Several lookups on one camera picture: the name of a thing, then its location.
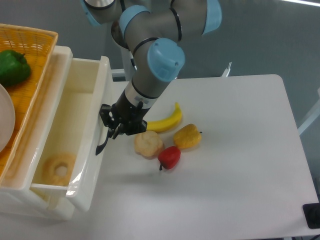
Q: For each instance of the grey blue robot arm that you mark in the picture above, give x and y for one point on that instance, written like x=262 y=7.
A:
x=152 y=38

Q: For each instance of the orange woven basket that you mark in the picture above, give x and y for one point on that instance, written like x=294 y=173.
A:
x=37 y=45

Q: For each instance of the white drawer cabinet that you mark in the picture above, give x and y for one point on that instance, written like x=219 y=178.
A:
x=17 y=195

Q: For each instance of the green bell pepper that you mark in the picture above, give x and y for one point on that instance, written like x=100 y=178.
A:
x=14 y=68

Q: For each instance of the beige donut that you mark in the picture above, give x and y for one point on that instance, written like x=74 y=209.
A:
x=57 y=169

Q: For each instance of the black device at table corner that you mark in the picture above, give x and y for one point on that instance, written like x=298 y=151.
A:
x=312 y=215

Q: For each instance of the yellow bell pepper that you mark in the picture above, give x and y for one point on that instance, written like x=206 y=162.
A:
x=187 y=137

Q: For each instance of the white plate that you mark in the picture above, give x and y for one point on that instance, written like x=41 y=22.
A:
x=7 y=117

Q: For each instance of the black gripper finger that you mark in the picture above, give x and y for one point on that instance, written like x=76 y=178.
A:
x=110 y=118
x=132 y=128

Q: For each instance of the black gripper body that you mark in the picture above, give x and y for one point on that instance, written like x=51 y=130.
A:
x=128 y=114

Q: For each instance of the yellow banana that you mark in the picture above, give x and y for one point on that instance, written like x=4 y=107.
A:
x=168 y=123

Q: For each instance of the red bell pepper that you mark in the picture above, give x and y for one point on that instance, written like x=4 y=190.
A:
x=169 y=157

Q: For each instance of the beige cream puff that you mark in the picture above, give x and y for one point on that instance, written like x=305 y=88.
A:
x=148 y=144

